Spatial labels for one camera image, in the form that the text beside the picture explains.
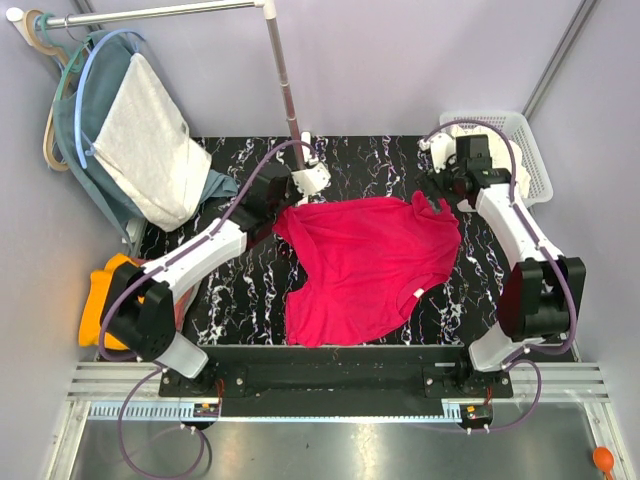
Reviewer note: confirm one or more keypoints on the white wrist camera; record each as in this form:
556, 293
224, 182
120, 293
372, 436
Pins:
441, 148
311, 181

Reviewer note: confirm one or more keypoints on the yellow folded t shirt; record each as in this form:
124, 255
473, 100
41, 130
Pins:
100, 280

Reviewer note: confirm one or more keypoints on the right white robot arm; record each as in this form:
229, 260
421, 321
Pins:
539, 304

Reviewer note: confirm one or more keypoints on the orange ball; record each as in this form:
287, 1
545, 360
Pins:
604, 461

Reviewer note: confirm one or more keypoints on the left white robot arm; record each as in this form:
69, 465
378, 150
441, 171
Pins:
140, 301

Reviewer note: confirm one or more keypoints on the light blue hanger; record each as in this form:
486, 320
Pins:
103, 70

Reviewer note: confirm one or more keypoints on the blue grey hanging shirt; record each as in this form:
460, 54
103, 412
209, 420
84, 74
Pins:
114, 204

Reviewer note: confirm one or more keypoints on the white hanging towel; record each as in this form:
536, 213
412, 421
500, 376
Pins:
146, 148

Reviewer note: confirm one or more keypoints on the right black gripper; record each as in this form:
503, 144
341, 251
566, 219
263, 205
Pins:
439, 185

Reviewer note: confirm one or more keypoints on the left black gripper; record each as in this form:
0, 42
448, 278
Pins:
288, 191

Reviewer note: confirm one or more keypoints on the aluminium frame rail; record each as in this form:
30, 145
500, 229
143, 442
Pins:
130, 392

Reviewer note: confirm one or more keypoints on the cream white t shirt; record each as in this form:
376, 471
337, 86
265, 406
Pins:
499, 154

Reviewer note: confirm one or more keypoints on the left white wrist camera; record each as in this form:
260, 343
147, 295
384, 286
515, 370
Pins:
311, 181

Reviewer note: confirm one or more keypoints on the metal clothes rack stand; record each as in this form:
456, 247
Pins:
27, 29

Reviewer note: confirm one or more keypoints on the pink folded t shirt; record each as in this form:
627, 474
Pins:
182, 305

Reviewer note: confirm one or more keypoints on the green hanger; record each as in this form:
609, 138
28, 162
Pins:
61, 53

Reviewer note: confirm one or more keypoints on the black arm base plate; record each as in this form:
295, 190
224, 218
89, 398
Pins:
338, 382

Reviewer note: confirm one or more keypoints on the red t shirt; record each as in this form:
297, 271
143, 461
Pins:
368, 262

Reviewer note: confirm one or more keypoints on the white plastic basket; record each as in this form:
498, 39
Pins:
516, 128

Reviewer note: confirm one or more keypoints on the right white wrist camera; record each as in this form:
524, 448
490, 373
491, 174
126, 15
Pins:
441, 148

